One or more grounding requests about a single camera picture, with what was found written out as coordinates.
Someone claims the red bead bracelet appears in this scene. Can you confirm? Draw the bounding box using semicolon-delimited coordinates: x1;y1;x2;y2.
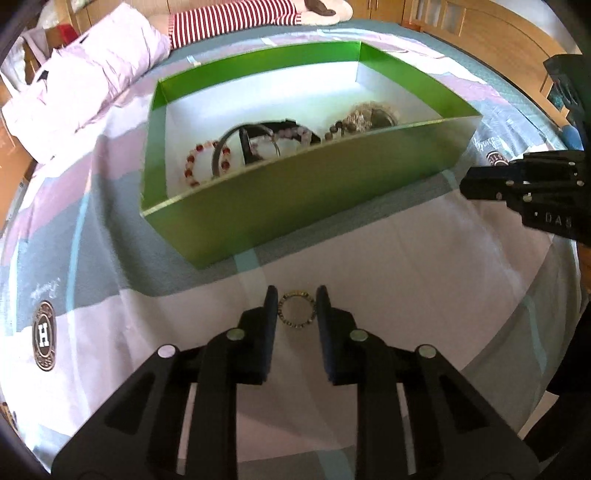
185;138;232;188

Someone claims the printed bed sheet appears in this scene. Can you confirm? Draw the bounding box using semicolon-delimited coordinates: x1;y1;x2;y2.
0;21;583;467

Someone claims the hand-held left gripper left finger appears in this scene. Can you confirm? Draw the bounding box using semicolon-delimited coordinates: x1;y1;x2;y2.
52;285;278;480

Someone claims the translucent white bead bracelet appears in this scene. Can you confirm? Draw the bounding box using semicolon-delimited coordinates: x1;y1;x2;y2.
346;102;400;134

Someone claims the small beaded ring bracelet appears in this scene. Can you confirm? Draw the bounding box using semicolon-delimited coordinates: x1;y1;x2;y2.
278;290;317;330

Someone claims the dark brown bead bracelet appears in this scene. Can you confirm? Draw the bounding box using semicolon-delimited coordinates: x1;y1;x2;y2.
323;117;365;141

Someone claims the red striped cloth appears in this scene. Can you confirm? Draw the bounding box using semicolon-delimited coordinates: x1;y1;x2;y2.
148;0;354;49

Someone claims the black wrist watch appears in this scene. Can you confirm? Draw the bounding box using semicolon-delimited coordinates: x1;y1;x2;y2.
238;119;324;167

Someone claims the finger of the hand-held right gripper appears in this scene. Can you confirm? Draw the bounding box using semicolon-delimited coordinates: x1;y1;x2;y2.
460;165;579;209
510;150;583;177

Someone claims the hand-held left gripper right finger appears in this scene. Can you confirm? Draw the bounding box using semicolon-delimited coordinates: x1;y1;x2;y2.
315;285;540;480

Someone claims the green cardboard box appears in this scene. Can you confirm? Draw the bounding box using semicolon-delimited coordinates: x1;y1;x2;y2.
140;39;483;271

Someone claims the pink bead bracelet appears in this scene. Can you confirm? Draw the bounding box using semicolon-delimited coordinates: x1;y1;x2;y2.
249;126;319;151

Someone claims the pink pillow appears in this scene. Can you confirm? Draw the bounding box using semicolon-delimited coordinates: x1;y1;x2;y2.
2;4;172;162

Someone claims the wooden wardrobe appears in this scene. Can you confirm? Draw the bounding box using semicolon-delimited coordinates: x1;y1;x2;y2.
351;0;416;24

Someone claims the wooden footboard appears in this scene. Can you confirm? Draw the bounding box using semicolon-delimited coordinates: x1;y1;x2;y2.
402;0;585;125

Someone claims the silver bangle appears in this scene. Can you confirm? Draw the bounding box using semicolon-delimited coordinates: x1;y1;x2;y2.
210;124;282;178

